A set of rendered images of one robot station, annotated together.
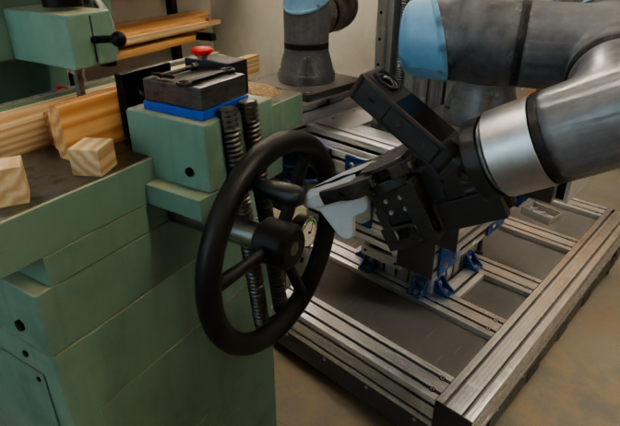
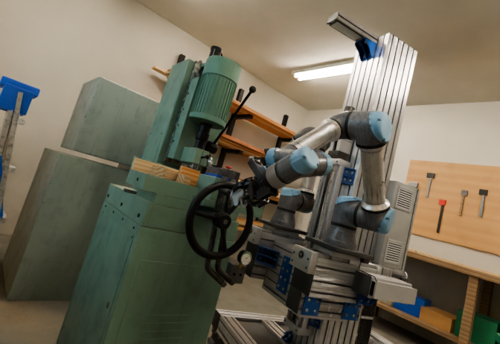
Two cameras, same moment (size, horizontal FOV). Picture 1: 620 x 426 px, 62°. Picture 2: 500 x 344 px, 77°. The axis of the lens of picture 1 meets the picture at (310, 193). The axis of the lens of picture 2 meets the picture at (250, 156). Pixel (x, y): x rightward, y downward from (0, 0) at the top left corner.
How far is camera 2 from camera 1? 72 cm
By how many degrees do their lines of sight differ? 40
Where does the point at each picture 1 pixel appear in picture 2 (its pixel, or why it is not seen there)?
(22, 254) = (152, 187)
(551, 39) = not seen: hidden behind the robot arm
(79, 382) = (141, 243)
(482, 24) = (283, 152)
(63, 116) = (182, 169)
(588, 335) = not seen: outside the picture
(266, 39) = not seen: hidden behind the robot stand
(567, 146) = (279, 166)
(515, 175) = (270, 176)
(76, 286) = (159, 208)
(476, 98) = (334, 231)
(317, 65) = (286, 217)
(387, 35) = (316, 211)
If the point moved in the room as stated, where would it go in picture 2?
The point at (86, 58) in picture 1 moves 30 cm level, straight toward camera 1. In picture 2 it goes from (196, 161) to (187, 151)
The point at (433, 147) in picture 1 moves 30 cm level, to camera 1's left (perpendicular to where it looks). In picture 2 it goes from (259, 173) to (181, 155)
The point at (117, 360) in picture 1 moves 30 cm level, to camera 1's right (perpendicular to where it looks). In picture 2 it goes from (155, 247) to (224, 275)
